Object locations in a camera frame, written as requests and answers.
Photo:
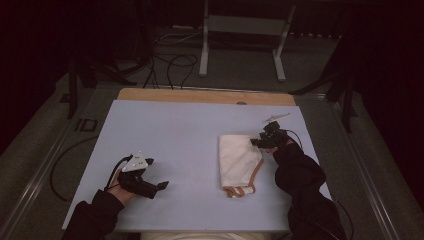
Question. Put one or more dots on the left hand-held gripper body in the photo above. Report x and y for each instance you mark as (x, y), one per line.
(135, 165)

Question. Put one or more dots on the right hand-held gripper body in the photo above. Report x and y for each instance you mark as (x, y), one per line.
(275, 136)

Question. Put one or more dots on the cream baby bodysuit brown trim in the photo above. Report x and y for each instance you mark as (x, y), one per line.
(236, 160)

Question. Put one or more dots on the person's right hand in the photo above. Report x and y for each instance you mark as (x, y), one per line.
(271, 150)

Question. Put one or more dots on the person's left hand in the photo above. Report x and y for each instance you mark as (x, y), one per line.
(121, 196)

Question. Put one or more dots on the light blue table mat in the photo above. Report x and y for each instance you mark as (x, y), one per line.
(183, 133)

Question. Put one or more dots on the black tripod stand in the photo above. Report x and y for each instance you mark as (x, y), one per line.
(348, 100)
(72, 90)

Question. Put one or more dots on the white metal stand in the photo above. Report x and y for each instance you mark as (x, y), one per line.
(246, 25)

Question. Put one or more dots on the metal floor rail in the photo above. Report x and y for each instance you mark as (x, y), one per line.
(33, 186)
(375, 200)

